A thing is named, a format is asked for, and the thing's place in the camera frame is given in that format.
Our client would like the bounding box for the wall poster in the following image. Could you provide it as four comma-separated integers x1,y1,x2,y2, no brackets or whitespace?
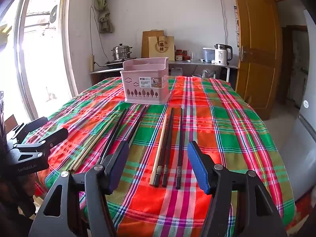
233,5,240,48

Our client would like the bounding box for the outdoor air conditioner unit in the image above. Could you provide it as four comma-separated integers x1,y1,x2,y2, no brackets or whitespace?
48,4,60,29

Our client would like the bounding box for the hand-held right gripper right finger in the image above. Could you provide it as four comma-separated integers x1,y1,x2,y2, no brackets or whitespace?
187,141,288,237

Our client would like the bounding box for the wooden cutting board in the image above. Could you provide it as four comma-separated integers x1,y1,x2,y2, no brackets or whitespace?
141,30,165,58

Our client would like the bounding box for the stainless steel steamer pot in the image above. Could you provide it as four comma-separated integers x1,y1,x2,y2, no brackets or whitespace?
110,44,133,61

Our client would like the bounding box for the black induction cooker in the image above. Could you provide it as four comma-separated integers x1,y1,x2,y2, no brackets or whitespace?
104,60,125,68

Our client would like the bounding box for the pale wooden chopstick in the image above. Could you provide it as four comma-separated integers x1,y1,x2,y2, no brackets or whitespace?
149,114,168,185
74,114,117,171

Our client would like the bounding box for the steel kitchen counter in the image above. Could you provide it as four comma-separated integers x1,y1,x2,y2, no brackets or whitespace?
90,60,239,83

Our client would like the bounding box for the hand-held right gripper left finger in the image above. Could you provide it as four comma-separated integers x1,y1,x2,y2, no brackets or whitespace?
28,141,130,237

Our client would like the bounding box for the pink plastic utensil basket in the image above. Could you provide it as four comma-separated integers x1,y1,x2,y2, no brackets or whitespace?
120,57,170,103

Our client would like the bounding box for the plaid tablecloth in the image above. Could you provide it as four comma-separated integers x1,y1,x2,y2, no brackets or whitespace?
35,76,295,237

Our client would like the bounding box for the black chopstick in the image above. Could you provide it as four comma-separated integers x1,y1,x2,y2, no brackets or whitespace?
175,107,183,190
123,105,149,145
153,108,173,187
162,108,175,188
97,108,130,165

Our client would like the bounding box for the tan paper gift bag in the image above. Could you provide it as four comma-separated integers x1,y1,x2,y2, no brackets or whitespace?
148,36,175,62

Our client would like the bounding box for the thin wall cable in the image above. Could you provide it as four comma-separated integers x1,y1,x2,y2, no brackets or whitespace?
89,6,103,56
216,0,229,45

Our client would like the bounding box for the window frame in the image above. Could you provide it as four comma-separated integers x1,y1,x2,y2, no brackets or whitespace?
0,0,79,129

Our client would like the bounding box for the white electric kettle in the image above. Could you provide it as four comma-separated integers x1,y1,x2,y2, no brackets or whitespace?
214,44,233,66

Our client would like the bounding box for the tied curtain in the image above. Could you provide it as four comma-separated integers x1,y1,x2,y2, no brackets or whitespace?
95,0,115,34

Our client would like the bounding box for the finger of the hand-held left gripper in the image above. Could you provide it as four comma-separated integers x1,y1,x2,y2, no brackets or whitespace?
11,128,69,158
6,117,48,145

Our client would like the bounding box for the wooden door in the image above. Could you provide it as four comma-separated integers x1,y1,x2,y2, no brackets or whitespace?
231,0,283,120

